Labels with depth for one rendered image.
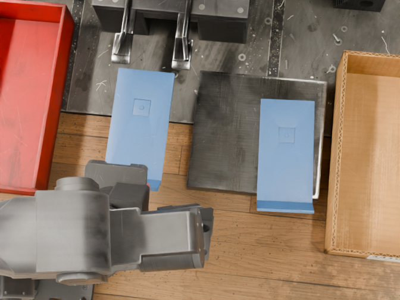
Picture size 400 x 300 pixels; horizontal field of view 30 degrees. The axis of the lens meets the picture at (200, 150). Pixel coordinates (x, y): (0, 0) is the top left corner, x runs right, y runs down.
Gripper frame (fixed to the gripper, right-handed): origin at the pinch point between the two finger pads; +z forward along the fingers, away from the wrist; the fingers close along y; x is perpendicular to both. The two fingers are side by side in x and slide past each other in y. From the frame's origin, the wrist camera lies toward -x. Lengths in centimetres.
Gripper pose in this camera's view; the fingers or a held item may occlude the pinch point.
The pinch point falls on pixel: (127, 183)
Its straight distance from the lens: 87.7
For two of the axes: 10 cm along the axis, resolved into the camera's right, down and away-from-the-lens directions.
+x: -9.9, -1.0, 0.4
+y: 0.9, -9.5, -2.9
